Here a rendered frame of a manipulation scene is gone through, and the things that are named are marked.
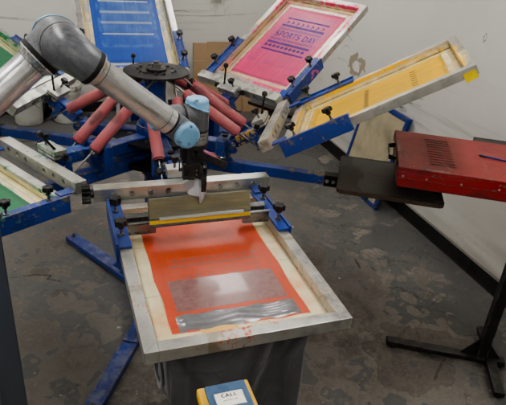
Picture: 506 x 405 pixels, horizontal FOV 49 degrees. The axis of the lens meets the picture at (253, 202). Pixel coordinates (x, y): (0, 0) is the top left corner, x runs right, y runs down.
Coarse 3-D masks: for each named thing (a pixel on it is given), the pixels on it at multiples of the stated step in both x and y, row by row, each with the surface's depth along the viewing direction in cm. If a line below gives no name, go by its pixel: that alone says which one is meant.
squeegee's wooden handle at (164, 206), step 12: (228, 192) 193; (240, 192) 194; (156, 204) 185; (168, 204) 186; (180, 204) 187; (192, 204) 189; (204, 204) 190; (216, 204) 191; (228, 204) 193; (240, 204) 194; (156, 216) 185
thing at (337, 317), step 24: (288, 240) 190; (312, 264) 178; (312, 288) 170; (144, 312) 151; (336, 312) 157; (144, 336) 142; (192, 336) 144; (216, 336) 144; (240, 336) 145; (264, 336) 147; (288, 336) 150; (144, 360) 138; (168, 360) 140
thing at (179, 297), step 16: (192, 224) 201; (144, 240) 189; (160, 240) 190; (176, 240) 191; (192, 240) 191; (160, 256) 181; (176, 256) 182; (160, 272) 173; (160, 288) 166; (176, 288) 167; (192, 288) 167; (208, 288) 168; (224, 288) 168; (176, 304) 160; (192, 304) 161; (208, 304) 161; (224, 304) 162
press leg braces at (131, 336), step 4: (108, 264) 329; (112, 264) 329; (116, 264) 325; (120, 264) 322; (116, 268) 326; (120, 268) 326; (132, 320) 278; (132, 324) 277; (132, 328) 277; (128, 332) 279; (132, 332) 276; (136, 332) 276; (124, 336) 276; (128, 336) 275; (132, 336) 275; (136, 336) 276; (124, 340) 274; (128, 340) 274; (132, 340) 274; (136, 340) 274
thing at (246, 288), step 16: (208, 224) 202; (224, 224) 203; (240, 224) 204; (208, 240) 192; (224, 240) 193; (240, 240) 194; (256, 240) 195; (272, 256) 186; (240, 272) 177; (256, 272) 177; (272, 272) 178; (240, 288) 169; (256, 288) 170; (272, 288) 170; (288, 288) 171; (240, 304) 162; (304, 304) 165
